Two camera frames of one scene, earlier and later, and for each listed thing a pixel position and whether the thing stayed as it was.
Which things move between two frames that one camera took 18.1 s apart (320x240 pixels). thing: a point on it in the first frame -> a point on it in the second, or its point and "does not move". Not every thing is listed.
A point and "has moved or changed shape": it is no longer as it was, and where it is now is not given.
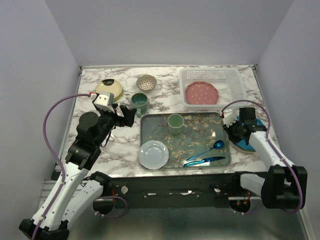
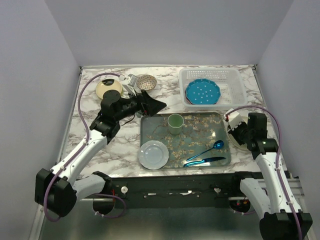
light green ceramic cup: (175, 122) does not move
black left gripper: (128, 115) -> (147, 104)
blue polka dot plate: (241, 144) has moved or changed shape
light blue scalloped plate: (153, 154) does not move
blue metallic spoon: (218, 144) does not move
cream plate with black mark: (112, 85) does not move
